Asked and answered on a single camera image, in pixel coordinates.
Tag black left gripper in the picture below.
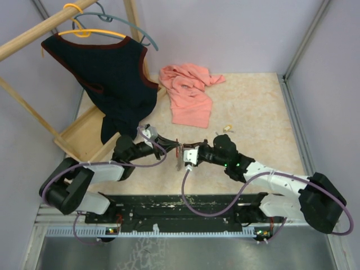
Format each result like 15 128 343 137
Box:
128 133 179 161

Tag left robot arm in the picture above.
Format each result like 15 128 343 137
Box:
39 135 179 223

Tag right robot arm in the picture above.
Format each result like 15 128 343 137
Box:
182 134 347 234

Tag yellow key tag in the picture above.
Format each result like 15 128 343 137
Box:
223 125 233 133

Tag pink cloth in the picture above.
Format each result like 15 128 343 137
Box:
159 64 226 128

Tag dark navy vest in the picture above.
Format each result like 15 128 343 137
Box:
41 34 158 143

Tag yellow clothes hanger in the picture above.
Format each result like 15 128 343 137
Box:
41 2 127 59

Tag grey-blue clothes hanger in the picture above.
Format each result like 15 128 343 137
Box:
72 1 159 51

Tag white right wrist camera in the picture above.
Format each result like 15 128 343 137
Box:
183 147 199 171

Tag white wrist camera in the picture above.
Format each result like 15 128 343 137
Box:
138 125 158 143
183 147 199 171

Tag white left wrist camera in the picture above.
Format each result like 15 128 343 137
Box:
138 125 158 143

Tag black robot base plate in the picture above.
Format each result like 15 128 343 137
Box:
84 192 284 233

